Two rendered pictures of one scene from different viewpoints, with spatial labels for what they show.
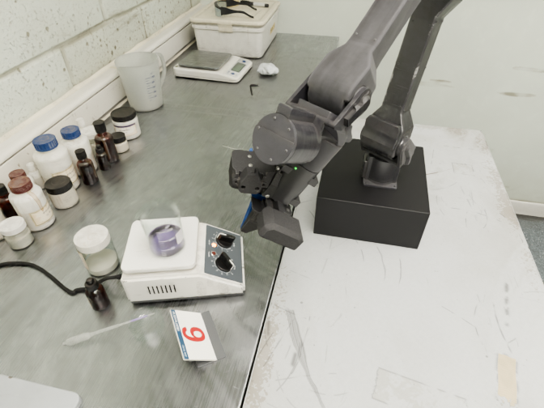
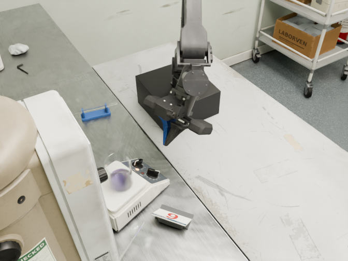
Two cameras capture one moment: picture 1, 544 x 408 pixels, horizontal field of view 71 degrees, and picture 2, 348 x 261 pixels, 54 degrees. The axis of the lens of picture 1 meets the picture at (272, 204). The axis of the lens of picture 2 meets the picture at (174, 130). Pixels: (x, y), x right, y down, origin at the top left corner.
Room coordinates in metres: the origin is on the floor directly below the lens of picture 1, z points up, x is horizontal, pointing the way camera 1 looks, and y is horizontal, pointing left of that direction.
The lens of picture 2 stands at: (-0.05, 0.45, 1.66)
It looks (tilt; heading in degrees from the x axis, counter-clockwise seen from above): 42 degrees down; 317
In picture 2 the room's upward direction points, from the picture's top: 1 degrees counter-clockwise
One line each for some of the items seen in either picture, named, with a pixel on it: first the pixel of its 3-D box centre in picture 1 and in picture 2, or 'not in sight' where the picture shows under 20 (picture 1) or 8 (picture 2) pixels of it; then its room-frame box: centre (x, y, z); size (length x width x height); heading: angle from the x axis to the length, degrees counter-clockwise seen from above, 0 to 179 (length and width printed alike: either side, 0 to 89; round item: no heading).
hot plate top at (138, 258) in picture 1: (162, 243); (114, 185); (0.46, 0.19, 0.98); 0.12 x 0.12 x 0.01; 6
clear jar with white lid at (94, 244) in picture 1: (97, 250); not in sight; (0.48, 0.32, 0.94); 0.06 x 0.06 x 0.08
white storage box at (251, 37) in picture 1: (238, 27); not in sight; (1.77, 0.15, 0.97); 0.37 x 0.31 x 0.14; 168
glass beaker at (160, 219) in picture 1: (162, 230); (119, 174); (0.44, 0.18, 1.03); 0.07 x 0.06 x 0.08; 111
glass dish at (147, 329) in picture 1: (146, 323); (141, 232); (0.35, 0.20, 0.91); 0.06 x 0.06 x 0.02
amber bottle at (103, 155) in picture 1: (101, 156); not in sight; (0.80, 0.42, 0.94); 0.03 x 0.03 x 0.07
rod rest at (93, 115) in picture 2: not in sight; (95, 111); (0.81, 0.02, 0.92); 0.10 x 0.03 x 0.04; 66
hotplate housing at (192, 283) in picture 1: (181, 258); (124, 189); (0.46, 0.16, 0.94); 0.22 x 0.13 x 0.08; 96
